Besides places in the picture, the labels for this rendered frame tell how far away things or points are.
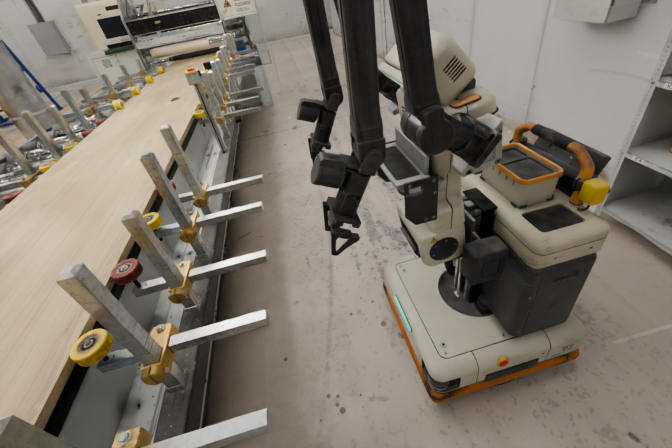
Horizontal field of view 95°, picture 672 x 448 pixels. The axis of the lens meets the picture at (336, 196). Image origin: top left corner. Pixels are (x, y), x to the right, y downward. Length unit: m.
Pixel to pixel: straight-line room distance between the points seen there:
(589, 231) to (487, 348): 0.58
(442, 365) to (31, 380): 1.21
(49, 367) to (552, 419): 1.66
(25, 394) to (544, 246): 1.34
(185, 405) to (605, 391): 1.57
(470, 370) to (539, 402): 0.38
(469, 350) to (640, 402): 0.71
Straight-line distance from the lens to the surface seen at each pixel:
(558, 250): 1.14
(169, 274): 1.08
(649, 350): 2.03
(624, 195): 2.63
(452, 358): 1.41
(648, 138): 2.42
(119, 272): 1.17
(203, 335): 0.94
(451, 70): 0.82
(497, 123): 0.76
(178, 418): 1.03
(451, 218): 1.04
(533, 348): 1.52
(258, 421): 0.77
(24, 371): 1.10
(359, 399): 1.64
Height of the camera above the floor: 1.53
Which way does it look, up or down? 35 degrees down
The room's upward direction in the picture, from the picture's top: 11 degrees counter-clockwise
